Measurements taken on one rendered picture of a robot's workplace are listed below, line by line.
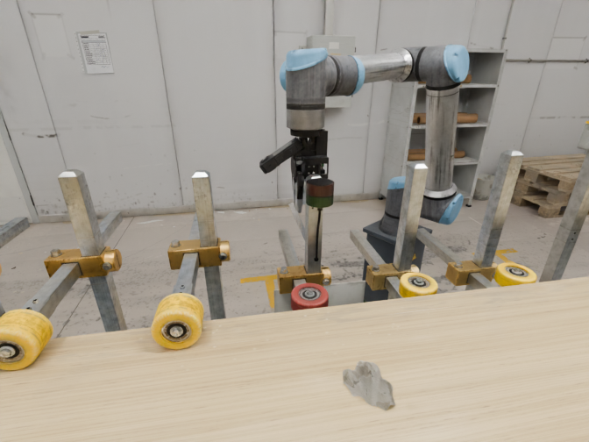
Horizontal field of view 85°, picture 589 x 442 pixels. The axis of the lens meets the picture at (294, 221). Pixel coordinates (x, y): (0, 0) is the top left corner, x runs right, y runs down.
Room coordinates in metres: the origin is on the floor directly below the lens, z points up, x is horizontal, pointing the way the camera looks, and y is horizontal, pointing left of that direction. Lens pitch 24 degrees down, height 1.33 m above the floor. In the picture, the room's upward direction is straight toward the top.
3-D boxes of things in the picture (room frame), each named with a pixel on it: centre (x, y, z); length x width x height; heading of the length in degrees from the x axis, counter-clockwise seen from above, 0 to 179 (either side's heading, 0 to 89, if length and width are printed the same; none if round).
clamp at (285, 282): (0.70, -0.03, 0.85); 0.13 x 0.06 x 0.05; 100
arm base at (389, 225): (1.52, -0.54, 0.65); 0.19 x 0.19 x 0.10
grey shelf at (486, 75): (3.46, -1.48, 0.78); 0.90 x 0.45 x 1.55; 101
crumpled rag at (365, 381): (0.34, -0.11, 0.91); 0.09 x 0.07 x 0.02; 22
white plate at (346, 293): (0.74, -0.07, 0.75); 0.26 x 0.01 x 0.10; 100
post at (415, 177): (0.75, -0.29, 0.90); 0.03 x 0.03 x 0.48; 10
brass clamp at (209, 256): (0.66, 0.22, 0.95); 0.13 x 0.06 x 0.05; 100
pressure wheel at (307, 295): (0.56, -0.03, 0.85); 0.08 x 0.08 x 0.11
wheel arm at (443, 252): (0.84, -0.49, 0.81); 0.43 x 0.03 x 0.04; 10
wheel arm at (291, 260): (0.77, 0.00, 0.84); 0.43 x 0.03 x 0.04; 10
